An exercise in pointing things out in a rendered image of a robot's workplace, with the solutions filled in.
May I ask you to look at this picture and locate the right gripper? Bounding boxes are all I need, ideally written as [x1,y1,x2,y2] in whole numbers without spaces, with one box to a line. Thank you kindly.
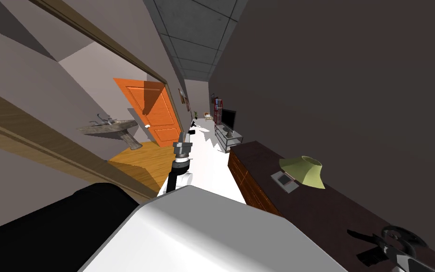
[347,228,390,267]

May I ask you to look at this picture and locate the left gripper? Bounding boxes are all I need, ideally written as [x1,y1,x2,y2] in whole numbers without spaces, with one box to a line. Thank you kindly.
[172,132,193,157]

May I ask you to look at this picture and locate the orange panel door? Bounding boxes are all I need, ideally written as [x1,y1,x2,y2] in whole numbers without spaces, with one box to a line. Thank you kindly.
[112,77,184,148]

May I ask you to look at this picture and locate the red shelf rack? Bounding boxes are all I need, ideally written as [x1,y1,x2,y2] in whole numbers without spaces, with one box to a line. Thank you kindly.
[213,97,223,126]

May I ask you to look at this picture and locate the television on metal stand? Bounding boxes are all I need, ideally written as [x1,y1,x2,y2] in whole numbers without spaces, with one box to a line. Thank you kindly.
[214,108,243,153]

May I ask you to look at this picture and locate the dark wooden dresser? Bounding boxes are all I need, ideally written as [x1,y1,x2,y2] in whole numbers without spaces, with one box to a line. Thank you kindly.
[227,140,435,272]

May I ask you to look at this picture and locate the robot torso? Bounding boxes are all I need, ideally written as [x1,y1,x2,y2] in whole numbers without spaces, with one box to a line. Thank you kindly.
[77,185,349,272]

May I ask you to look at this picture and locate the green lampshade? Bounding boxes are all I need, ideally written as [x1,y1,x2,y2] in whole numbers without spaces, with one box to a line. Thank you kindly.
[278,155,326,190]

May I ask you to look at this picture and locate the framed wall picture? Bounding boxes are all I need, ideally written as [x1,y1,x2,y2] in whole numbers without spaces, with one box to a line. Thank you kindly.
[177,88,191,112]

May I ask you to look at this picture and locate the grey pedestal sink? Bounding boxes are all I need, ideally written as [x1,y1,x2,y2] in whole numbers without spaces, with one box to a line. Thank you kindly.
[77,113,143,151]

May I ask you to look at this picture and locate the grey picture frame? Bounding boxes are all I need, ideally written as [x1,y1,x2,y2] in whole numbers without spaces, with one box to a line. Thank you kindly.
[270,170,300,194]

